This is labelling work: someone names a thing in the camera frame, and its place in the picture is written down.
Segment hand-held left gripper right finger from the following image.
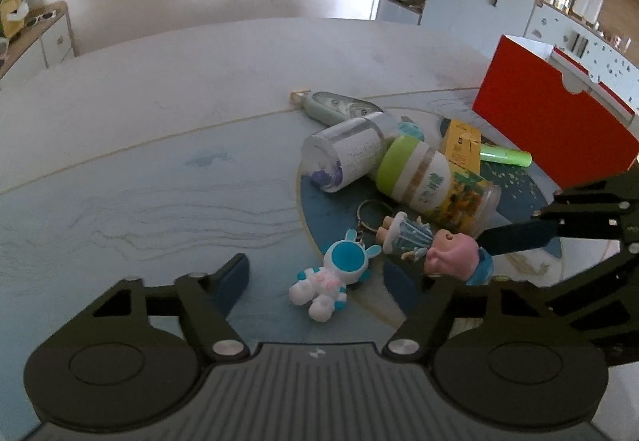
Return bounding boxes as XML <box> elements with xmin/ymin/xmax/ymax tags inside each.
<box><xmin>382</xmin><ymin>266</ymin><xmax>555</xmax><ymax>363</ymax></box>

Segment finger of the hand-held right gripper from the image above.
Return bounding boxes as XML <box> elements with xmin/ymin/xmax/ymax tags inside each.
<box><xmin>544</xmin><ymin>241</ymin><xmax>639</xmax><ymax>347</ymax></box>
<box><xmin>478</xmin><ymin>165</ymin><xmax>639</xmax><ymax>256</ymax></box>

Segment green lid glass jar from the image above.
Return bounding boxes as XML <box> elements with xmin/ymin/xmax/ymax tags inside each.
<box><xmin>376</xmin><ymin>135</ymin><xmax>502</xmax><ymax>233</ymax></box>

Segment white cylindrical bottle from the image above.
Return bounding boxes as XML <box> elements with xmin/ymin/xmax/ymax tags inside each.
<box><xmin>300</xmin><ymin>115</ymin><xmax>401</xmax><ymax>194</ymax></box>

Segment white sunglasses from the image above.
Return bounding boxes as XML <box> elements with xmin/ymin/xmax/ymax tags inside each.
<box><xmin>25</xmin><ymin>10</ymin><xmax>58</xmax><ymax>28</ymax></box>

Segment teal round toy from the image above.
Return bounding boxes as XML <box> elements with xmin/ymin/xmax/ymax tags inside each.
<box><xmin>397</xmin><ymin>117</ymin><xmax>426</xmax><ymax>142</ymax></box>

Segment white blue astronaut keychain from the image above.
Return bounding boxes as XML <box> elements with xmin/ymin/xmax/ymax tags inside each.
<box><xmin>288</xmin><ymin>228</ymin><xmax>383</xmax><ymax>322</ymax></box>

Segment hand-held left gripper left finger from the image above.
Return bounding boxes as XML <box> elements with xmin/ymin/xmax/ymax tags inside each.
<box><xmin>90</xmin><ymin>253</ymin><xmax>250</xmax><ymax>363</ymax></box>

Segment pink doll keychain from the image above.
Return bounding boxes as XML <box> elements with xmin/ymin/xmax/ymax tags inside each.
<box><xmin>423</xmin><ymin>230</ymin><xmax>495</xmax><ymax>286</ymax></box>

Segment white low sideboard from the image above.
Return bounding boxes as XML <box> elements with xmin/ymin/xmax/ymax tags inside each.
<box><xmin>0</xmin><ymin>0</ymin><xmax>77</xmax><ymax>83</ymax></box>

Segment small corked bottle keychain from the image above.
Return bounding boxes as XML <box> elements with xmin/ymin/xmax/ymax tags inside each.
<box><xmin>356</xmin><ymin>199</ymin><xmax>436</xmax><ymax>263</ymax></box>

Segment red cardboard box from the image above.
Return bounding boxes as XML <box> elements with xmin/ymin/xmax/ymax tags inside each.
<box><xmin>471</xmin><ymin>34</ymin><xmax>639</xmax><ymax>190</ymax></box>

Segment green highlighter pen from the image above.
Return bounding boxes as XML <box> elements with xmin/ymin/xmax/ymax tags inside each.
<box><xmin>479</xmin><ymin>144</ymin><xmax>533</xmax><ymax>168</ymax></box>

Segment yellow small box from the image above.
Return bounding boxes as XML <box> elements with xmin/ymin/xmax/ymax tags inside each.
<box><xmin>439</xmin><ymin>118</ymin><xmax>483</xmax><ymax>174</ymax></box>

